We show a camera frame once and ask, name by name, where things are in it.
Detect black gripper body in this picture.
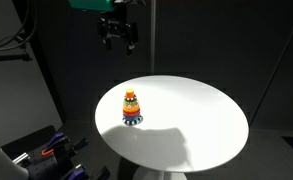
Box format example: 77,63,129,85
96,5,140,45

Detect grey vertical pole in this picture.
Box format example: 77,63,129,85
149,0,157,75

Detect orange stacker peg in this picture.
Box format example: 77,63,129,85
125,87,136,99

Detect purple clamp with orange trigger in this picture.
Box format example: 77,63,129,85
40,131,70,157

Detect perforated metal breadboard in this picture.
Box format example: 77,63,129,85
25,148,62,180

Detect silver metal rod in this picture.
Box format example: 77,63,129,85
12,151,31,165

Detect green stacker ring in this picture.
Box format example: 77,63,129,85
123,98,139,105

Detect orange stacker ring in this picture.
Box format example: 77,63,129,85
122,103,141,113

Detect red stacker ring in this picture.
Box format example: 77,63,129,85
122,110,142,118

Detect blue stacker ring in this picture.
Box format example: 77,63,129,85
122,114,142,121

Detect large black white striped ring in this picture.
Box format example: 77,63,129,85
121,116,144,127

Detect black cable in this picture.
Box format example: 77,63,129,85
0,0,38,52
0,0,30,50

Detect black handled clamp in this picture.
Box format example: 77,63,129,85
70,136,90,155

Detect black clamp handle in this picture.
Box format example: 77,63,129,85
92,165,111,180

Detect white table pedestal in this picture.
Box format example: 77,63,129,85
131,165,188,180

